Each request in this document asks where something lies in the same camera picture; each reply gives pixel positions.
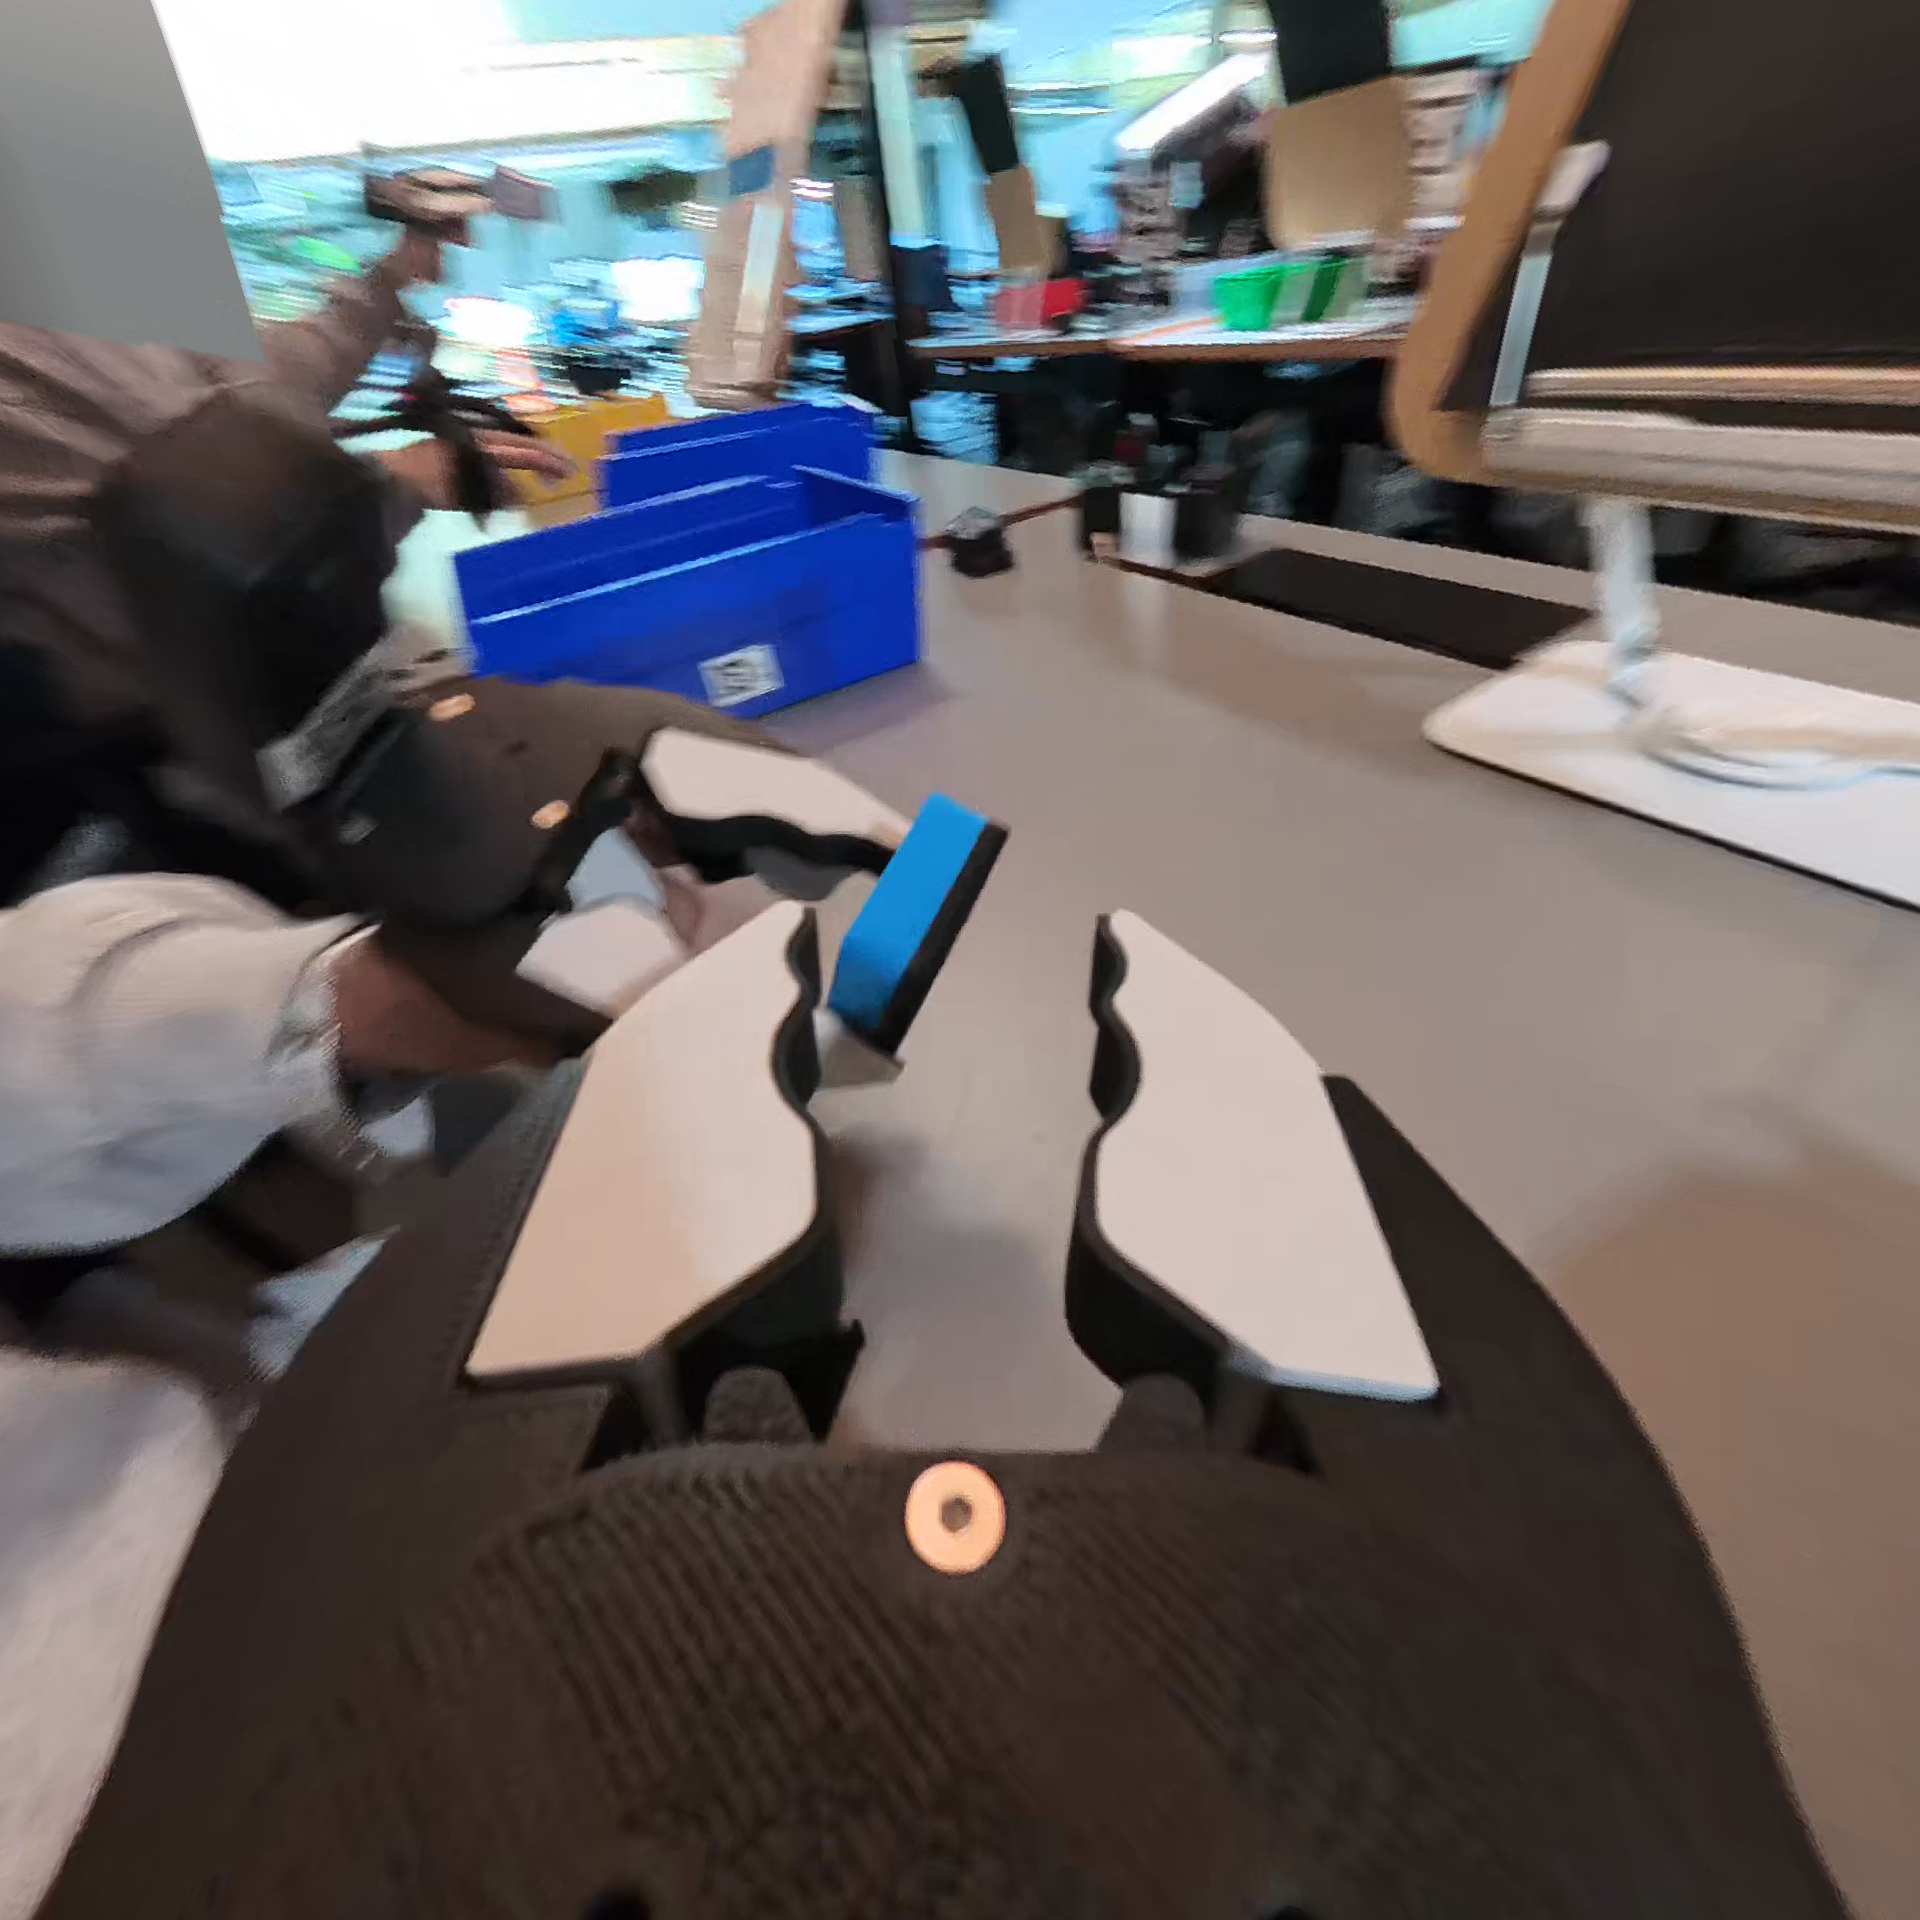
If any black board with cardboard backing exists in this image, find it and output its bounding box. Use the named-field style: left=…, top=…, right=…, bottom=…
left=1386, top=0, right=1920, bottom=490

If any person's clothed body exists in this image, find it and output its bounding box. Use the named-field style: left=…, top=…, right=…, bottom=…
left=0, top=1238, right=396, bottom=1920

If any black metal pole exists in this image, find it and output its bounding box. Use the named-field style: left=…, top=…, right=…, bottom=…
left=854, top=0, right=923, bottom=407

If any person's left hand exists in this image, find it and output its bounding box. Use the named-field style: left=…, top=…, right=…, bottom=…
left=332, top=919, right=611, bottom=1075

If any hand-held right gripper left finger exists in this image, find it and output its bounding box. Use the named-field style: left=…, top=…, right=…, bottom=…
left=464, top=898, right=866, bottom=1383

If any grey desk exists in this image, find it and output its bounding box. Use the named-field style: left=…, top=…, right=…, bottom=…
left=406, top=439, right=1920, bottom=1920

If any printed cardboard sign board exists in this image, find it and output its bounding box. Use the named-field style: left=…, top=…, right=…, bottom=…
left=690, top=0, right=848, bottom=407

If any blue plastic bin with tag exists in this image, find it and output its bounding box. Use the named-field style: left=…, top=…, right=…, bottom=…
left=454, top=466, right=923, bottom=720

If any plain blue plastic bin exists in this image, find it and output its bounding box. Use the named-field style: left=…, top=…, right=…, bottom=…
left=601, top=400, right=877, bottom=513

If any person's left forearm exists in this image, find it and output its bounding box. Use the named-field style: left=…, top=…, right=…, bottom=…
left=0, top=879, right=378, bottom=1252

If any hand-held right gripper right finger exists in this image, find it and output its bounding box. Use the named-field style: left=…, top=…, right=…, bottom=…
left=1070, top=907, right=1442, bottom=1404

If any long wooden table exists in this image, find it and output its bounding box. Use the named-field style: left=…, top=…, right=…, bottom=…
left=907, top=312, right=1418, bottom=366

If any blue and black eraser block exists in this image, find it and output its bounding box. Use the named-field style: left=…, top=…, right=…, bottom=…
left=825, top=792, right=1011, bottom=1056

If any green plastic bin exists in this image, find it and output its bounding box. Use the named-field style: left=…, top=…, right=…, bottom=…
left=1212, top=254, right=1375, bottom=331

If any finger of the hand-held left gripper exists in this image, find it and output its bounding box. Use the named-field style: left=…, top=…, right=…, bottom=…
left=631, top=726, right=917, bottom=902
left=517, top=834, right=907, bottom=1088

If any yellow plastic bin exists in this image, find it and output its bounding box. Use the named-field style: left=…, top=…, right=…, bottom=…
left=511, top=392, right=669, bottom=505

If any black board on white stand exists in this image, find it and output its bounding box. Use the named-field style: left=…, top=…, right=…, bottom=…
left=1421, top=140, right=1920, bottom=907

